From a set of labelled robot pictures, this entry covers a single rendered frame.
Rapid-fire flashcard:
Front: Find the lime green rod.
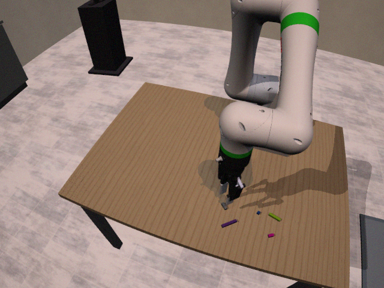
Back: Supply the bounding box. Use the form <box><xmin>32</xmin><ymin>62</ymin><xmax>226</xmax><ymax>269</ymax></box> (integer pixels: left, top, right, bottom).
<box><xmin>269</xmin><ymin>213</ymin><xmax>281</xmax><ymax>222</ymax></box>

